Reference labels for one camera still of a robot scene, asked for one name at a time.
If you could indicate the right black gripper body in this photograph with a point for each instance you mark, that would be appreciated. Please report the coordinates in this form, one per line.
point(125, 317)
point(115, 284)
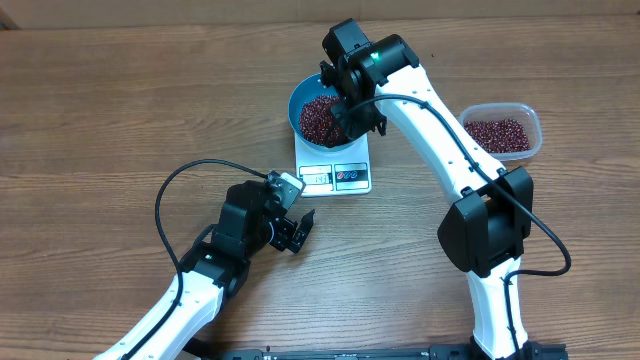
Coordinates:
point(359, 115)

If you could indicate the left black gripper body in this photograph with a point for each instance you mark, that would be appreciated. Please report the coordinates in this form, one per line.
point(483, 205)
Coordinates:
point(281, 231)

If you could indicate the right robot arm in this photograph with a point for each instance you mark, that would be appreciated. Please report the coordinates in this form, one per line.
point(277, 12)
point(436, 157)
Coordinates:
point(489, 217)

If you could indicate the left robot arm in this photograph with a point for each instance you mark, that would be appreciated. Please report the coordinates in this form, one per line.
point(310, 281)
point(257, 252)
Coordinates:
point(252, 216)

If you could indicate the beans in blue bowl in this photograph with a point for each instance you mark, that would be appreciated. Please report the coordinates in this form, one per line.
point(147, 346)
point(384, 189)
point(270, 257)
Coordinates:
point(317, 123)

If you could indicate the blue bowl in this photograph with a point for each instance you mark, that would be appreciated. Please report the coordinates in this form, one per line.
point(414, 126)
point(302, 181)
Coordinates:
point(304, 92)

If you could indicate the white digital kitchen scale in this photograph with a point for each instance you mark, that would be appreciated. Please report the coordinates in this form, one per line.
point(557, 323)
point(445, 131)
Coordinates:
point(342, 170)

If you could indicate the red adzuki beans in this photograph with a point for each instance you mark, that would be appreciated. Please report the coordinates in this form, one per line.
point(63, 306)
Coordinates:
point(503, 136)

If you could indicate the clear plastic container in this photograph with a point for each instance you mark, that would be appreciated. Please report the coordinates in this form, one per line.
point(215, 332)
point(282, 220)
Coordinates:
point(499, 111)

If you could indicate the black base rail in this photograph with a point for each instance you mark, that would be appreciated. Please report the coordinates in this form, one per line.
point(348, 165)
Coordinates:
point(469, 351)

